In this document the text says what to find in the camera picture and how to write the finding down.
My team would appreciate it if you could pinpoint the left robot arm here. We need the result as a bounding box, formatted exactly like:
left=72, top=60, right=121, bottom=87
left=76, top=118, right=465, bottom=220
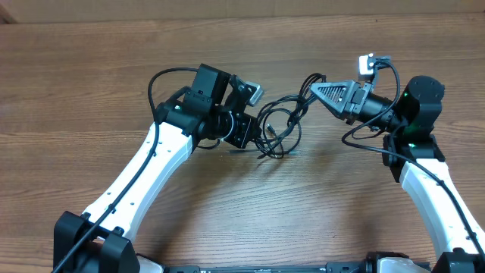
left=53, top=64, right=264, bottom=273

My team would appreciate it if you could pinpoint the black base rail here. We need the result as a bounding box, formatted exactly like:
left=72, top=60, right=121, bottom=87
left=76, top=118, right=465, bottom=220
left=164, top=262, right=371, bottom=273

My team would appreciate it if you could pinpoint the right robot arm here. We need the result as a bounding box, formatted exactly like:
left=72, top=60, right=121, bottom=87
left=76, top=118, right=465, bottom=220
left=310, top=76, right=484, bottom=272

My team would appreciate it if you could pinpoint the black cable USB plug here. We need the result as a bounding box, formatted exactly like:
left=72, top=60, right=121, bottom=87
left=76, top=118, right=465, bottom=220
left=252, top=95, right=308, bottom=159

